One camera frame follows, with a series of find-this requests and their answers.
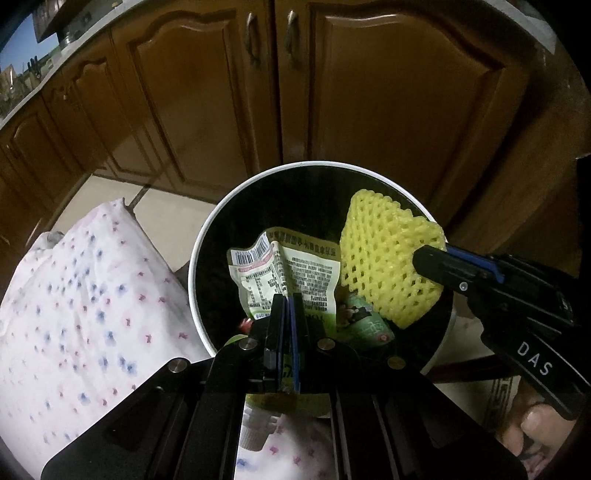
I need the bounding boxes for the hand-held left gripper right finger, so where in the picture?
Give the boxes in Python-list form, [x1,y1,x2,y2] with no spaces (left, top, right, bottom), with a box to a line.
[288,293,528,480]

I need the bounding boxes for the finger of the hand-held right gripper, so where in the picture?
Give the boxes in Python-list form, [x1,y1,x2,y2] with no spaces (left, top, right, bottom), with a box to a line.
[412,246,497,301]
[445,244,506,284]

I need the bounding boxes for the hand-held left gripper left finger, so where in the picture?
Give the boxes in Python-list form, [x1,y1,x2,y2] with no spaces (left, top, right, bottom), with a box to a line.
[41,294,288,480]

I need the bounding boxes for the white green snack wrapper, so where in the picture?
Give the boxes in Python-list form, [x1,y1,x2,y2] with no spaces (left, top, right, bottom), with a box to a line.
[228,226,342,450]

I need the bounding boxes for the yellow foam fruit net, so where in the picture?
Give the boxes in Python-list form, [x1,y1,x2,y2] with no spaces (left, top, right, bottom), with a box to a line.
[339,189,448,329]

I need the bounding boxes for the silver green snack wrapper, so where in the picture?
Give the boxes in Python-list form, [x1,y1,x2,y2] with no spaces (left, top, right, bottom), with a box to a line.
[335,293,398,356]

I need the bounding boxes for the white round bin black inside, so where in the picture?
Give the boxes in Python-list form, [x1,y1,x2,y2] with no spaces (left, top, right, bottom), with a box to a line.
[187,161,458,374]

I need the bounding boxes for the person's right hand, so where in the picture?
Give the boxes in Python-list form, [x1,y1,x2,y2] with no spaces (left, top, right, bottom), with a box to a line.
[496,391,579,468]

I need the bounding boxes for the patterned floor mat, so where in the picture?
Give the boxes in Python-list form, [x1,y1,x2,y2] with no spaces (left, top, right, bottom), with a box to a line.
[480,376,525,430]

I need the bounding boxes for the brown wooden kitchen cabinets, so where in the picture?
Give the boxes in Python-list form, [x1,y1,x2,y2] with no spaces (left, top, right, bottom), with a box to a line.
[0,0,591,278]

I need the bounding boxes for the white flower-print cloth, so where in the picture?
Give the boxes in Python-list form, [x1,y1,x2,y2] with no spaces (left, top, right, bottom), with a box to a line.
[0,198,333,480]

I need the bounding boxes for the white kitchen countertop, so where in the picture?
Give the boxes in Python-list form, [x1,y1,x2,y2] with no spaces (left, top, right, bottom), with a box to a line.
[0,14,121,125]

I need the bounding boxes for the metal cabinet door handle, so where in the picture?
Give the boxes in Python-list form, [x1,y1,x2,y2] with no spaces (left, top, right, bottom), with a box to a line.
[245,11,262,65]
[284,9,301,58]

